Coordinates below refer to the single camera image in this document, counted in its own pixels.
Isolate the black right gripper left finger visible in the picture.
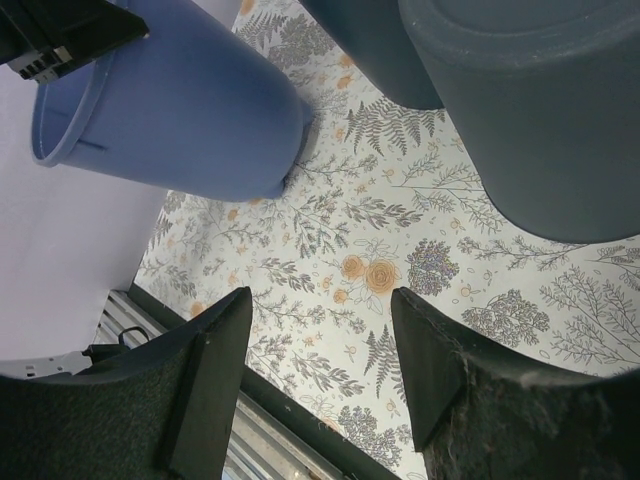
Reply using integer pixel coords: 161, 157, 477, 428
0, 286, 255, 480

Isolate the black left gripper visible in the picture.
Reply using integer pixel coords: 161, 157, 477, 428
1, 0, 149, 83

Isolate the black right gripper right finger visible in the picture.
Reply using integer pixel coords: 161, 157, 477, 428
391, 288, 639, 479

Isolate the light blue plastic bin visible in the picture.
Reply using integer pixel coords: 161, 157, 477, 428
31, 1, 312, 202

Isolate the dark teal bin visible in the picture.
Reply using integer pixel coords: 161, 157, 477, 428
399, 1, 639, 244

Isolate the dark navy tall bin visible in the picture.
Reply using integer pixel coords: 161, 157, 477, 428
300, 0, 443, 110

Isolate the floral patterned table mat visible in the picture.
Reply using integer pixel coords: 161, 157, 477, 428
135, 1, 639, 479

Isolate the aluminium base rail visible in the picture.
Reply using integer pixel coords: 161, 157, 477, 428
0, 287, 381, 480

